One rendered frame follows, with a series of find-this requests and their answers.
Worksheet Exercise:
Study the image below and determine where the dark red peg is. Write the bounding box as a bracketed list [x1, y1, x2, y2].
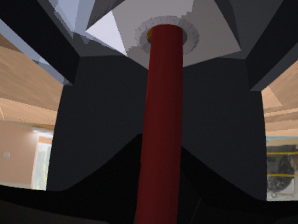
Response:
[136, 24, 184, 224]

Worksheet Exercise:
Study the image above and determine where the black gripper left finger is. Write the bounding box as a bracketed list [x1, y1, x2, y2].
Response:
[0, 133, 142, 224]

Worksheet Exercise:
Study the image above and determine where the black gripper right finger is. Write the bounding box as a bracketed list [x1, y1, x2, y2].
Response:
[177, 145, 298, 224]

